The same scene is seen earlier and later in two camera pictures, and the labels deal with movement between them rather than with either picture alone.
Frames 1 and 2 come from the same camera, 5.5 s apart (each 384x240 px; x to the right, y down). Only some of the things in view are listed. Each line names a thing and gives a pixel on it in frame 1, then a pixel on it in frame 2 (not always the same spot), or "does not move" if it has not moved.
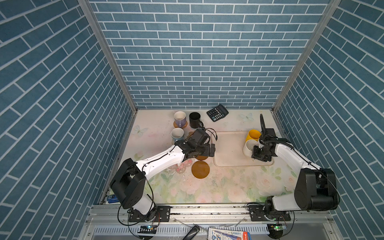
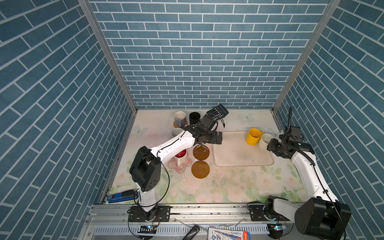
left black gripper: (207, 152) -> (214, 139)
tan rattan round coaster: (175, 126) does not move
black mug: (194, 120) does not move
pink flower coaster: (181, 169) does not move
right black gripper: (255, 155) -> (271, 146)
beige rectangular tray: (229, 150) does not move
